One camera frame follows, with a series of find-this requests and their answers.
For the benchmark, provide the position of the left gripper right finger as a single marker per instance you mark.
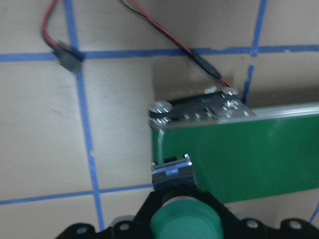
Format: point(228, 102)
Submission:
point(276, 217)

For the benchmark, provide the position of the green conveyor belt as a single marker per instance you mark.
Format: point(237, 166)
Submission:
point(218, 144)

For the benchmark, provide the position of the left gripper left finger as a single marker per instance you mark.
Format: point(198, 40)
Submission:
point(137, 228)

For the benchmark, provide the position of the green push button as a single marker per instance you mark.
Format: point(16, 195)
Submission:
point(182, 215)

